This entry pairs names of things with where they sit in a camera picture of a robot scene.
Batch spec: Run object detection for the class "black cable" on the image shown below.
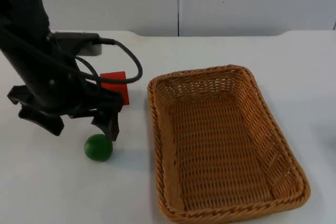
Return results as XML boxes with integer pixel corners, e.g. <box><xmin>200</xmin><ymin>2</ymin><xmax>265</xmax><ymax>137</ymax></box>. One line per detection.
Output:
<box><xmin>74</xmin><ymin>37</ymin><xmax>144</xmax><ymax>89</ymax></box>

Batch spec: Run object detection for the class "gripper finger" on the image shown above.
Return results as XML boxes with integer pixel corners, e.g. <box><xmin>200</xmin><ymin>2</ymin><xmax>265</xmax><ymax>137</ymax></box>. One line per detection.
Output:
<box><xmin>17</xmin><ymin>103</ymin><xmax>65</xmax><ymax>137</ymax></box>
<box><xmin>90</xmin><ymin>110</ymin><xmax>121</xmax><ymax>142</ymax></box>

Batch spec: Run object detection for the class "pale brown wicker basket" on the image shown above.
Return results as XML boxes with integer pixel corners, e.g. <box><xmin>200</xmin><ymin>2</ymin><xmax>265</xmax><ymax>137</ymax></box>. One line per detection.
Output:
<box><xmin>146</xmin><ymin>63</ymin><xmax>312</xmax><ymax>221</ymax></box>

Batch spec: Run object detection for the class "red cube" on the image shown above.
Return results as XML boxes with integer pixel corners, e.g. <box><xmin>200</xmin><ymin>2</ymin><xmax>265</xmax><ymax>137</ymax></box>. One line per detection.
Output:
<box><xmin>99</xmin><ymin>71</ymin><xmax>131</xmax><ymax>113</ymax></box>

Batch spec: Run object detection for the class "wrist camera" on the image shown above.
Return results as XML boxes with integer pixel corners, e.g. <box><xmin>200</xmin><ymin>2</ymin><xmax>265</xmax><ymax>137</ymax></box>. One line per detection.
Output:
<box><xmin>49</xmin><ymin>31</ymin><xmax>103</xmax><ymax>57</ymax></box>

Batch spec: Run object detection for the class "green ball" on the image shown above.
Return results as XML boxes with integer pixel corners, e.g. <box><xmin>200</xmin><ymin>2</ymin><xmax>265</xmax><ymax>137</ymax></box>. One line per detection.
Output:
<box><xmin>83</xmin><ymin>133</ymin><xmax>114</xmax><ymax>162</ymax></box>

